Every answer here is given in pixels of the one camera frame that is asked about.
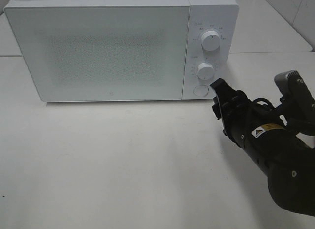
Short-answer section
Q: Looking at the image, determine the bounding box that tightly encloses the upper white round knob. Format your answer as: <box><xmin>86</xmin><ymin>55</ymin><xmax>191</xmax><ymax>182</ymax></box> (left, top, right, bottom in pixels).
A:
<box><xmin>200</xmin><ymin>29</ymin><xmax>221</xmax><ymax>52</ymax></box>

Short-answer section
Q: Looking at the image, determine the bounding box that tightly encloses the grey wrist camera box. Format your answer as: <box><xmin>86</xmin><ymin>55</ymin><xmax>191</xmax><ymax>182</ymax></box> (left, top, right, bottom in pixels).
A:
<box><xmin>274</xmin><ymin>70</ymin><xmax>315</xmax><ymax>136</ymax></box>

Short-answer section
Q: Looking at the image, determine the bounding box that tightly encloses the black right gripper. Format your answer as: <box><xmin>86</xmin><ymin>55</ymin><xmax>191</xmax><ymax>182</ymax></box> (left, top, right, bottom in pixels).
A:
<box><xmin>210</xmin><ymin>78</ymin><xmax>284</xmax><ymax>148</ymax></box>

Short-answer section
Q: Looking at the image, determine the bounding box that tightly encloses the white round door button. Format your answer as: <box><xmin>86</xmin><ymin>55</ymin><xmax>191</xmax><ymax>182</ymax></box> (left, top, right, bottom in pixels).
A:
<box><xmin>193</xmin><ymin>85</ymin><xmax>209</xmax><ymax>97</ymax></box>

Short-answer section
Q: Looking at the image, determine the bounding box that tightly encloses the white round knob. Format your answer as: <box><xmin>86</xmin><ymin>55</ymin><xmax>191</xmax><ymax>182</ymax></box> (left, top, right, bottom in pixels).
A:
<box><xmin>200</xmin><ymin>29</ymin><xmax>221</xmax><ymax>52</ymax></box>
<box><xmin>196</xmin><ymin>63</ymin><xmax>215</xmax><ymax>80</ymax></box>

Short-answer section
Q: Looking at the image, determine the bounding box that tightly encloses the white microwave oven body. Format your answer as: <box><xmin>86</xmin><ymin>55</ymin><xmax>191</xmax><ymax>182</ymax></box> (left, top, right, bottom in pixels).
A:
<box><xmin>4</xmin><ymin>0</ymin><xmax>239</xmax><ymax>102</ymax></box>

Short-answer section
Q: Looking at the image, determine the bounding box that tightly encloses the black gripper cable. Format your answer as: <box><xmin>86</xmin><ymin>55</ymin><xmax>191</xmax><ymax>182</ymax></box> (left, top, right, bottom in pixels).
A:
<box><xmin>246</xmin><ymin>98</ymin><xmax>276</xmax><ymax>121</ymax></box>

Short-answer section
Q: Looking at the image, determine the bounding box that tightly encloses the lower white round knob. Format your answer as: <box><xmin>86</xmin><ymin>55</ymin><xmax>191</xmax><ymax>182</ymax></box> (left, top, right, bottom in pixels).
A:
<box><xmin>196</xmin><ymin>63</ymin><xmax>215</xmax><ymax>80</ymax></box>

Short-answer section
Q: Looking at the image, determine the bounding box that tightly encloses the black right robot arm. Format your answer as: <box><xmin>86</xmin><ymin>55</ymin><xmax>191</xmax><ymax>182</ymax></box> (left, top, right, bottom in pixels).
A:
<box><xmin>211</xmin><ymin>72</ymin><xmax>315</xmax><ymax>216</ymax></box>

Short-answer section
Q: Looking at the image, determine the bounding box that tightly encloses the white microwave door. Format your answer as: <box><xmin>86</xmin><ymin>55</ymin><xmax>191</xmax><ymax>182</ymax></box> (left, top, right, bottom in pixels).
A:
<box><xmin>5</xmin><ymin>6</ymin><xmax>189</xmax><ymax>102</ymax></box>

